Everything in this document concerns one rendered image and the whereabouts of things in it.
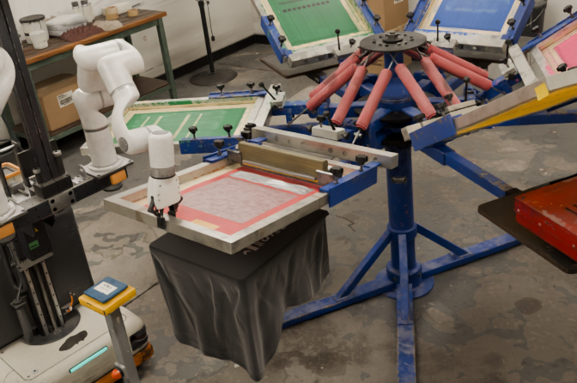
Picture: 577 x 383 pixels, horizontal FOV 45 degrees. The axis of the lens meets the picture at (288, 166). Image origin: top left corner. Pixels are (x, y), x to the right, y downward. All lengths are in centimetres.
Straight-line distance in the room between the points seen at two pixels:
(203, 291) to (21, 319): 112
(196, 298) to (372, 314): 131
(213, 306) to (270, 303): 20
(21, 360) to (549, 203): 226
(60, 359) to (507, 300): 212
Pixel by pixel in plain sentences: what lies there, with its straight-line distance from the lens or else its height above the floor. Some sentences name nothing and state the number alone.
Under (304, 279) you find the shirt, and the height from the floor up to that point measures 76.
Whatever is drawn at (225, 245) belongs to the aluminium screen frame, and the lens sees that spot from 201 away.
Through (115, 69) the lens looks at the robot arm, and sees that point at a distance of 222.
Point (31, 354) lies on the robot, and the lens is 331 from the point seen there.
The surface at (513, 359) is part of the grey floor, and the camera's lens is 331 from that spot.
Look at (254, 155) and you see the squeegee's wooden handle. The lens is 264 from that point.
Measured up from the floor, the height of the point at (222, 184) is 106.
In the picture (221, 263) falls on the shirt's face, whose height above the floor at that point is 95.
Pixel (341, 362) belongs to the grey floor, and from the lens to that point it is 328.
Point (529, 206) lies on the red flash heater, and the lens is 220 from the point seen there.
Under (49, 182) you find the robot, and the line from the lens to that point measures 259.
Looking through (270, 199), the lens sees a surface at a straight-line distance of 239.
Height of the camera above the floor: 220
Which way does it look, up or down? 26 degrees down
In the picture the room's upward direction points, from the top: 7 degrees counter-clockwise
